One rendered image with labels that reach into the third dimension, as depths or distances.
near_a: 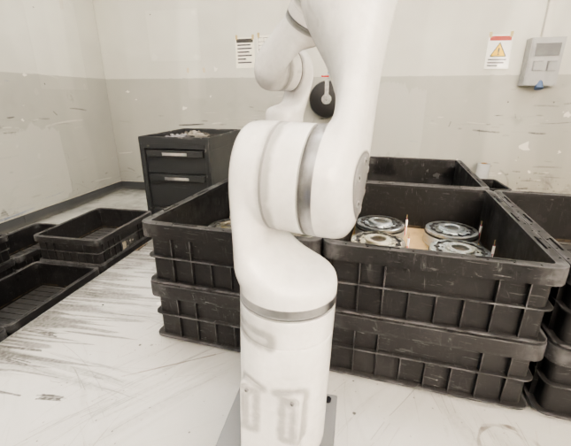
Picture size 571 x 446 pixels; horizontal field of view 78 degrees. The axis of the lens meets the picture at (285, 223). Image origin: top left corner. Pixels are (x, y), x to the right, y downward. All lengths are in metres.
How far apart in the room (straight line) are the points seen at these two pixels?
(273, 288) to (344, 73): 0.18
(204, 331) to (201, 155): 1.60
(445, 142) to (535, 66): 0.95
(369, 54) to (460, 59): 3.81
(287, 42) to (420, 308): 0.44
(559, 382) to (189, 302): 0.55
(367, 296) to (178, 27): 4.18
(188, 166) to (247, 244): 1.95
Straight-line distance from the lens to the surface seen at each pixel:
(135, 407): 0.61
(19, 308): 1.67
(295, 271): 0.31
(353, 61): 0.30
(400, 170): 1.25
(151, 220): 0.61
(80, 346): 0.76
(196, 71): 4.39
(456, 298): 0.52
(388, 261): 0.49
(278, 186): 0.26
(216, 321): 0.63
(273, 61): 0.63
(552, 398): 0.64
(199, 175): 2.21
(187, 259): 0.60
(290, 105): 0.66
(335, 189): 0.25
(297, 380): 0.35
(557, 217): 0.93
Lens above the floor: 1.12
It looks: 20 degrees down
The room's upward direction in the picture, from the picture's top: straight up
